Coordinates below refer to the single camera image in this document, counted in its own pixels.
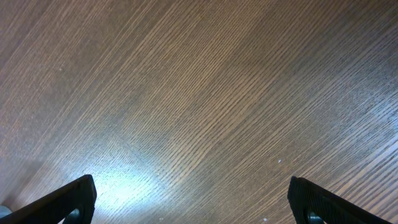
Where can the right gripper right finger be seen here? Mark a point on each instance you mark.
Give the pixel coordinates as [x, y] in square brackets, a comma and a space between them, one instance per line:
[311, 203]

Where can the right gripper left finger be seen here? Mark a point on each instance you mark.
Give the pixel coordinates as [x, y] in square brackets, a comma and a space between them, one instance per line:
[72, 203]

